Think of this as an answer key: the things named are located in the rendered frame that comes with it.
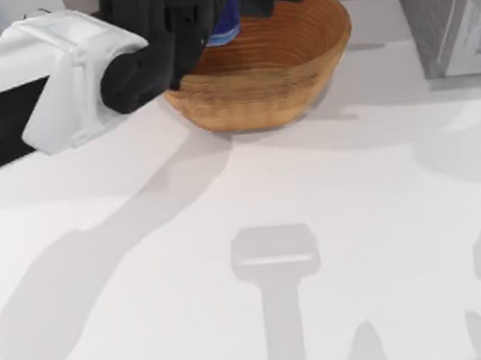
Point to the blue and white object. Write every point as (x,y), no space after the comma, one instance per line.
(223,26)

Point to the wooden bowl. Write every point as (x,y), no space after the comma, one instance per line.
(273,76)

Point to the grey cabinet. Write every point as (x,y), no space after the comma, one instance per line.
(424,16)

